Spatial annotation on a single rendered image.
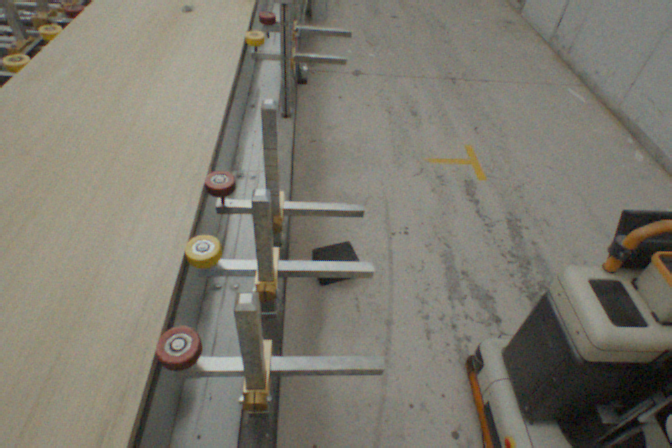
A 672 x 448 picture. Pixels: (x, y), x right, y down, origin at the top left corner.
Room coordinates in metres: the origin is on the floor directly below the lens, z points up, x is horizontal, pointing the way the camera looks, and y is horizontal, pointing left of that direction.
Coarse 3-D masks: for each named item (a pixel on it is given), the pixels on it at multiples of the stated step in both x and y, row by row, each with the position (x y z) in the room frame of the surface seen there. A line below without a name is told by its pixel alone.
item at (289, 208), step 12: (216, 204) 0.88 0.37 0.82; (228, 204) 0.88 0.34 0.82; (240, 204) 0.89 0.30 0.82; (288, 204) 0.91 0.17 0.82; (300, 204) 0.92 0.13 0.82; (312, 204) 0.93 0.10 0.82; (324, 204) 0.93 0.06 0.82; (336, 204) 0.94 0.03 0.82; (348, 204) 0.95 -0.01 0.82; (360, 204) 0.95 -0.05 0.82; (324, 216) 0.91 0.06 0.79; (336, 216) 0.92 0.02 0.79; (348, 216) 0.92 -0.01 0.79; (360, 216) 0.93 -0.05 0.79
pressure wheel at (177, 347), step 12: (168, 336) 0.40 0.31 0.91; (180, 336) 0.41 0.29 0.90; (192, 336) 0.41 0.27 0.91; (156, 348) 0.38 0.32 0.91; (168, 348) 0.38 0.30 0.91; (180, 348) 0.38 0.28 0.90; (192, 348) 0.39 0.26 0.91; (168, 360) 0.36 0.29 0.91; (180, 360) 0.36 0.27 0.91; (192, 360) 0.37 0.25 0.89
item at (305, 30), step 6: (276, 24) 2.14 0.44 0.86; (264, 30) 2.11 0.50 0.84; (270, 30) 2.12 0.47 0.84; (276, 30) 2.12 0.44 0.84; (300, 30) 2.14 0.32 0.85; (306, 30) 2.14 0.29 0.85; (312, 30) 2.15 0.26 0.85; (318, 30) 2.15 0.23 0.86; (324, 30) 2.15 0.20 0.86; (330, 30) 2.16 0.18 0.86; (336, 30) 2.17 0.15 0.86; (342, 30) 2.17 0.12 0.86; (348, 30) 2.18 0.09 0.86; (336, 36) 2.16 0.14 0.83; (342, 36) 2.16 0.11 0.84; (348, 36) 2.17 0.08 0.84
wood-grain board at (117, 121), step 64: (128, 0) 2.09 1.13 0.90; (192, 0) 2.20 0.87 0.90; (256, 0) 2.37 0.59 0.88; (64, 64) 1.42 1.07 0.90; (128, 64) 1.48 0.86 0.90; (192, 64) 1.54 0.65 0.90; (0, 128) 1.00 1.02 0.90; (64, 128) 1.04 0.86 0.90; (128, 128) 1.08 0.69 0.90; (192, 128) 1.12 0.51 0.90; (0, 192) 0.74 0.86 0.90; (64, 192) 0.77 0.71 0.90; (128, 192) 0.80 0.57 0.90; (192, 192) 0.83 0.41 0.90; (0, 256) 0.55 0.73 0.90; (64, 256) 0.57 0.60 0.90; (128, 256) 0.59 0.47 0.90; (0, 320) 0.40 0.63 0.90; (64, 320) 0.42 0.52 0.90; (128, 320) 0.43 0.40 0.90; (0, 384) 0.28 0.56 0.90; (64, 384) 0.30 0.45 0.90; (128, 384) 0.31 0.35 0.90
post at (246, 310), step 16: (240, 304) 0.36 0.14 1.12; (256, 304) 0.37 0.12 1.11; (240, 320) 0.35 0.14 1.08; (256, 320) 0.36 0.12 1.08; (240, 336) 0.35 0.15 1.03; (256, 336) 0.36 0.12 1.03; (240, 352) 0.35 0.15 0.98; (256, 352) 0.36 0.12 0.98; (256, 368) 0.36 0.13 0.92; (256, 384) 0.35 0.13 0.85
